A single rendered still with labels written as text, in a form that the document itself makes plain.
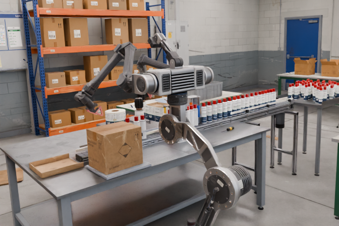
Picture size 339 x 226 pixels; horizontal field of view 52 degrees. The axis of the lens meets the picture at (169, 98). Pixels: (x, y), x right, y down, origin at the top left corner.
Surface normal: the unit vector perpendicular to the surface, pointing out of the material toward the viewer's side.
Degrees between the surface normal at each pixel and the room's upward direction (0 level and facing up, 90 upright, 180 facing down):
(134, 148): 90
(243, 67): 90
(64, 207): 90
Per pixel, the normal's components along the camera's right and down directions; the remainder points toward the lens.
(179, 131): -0.76, 0.14
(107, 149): 0.65, 0.11
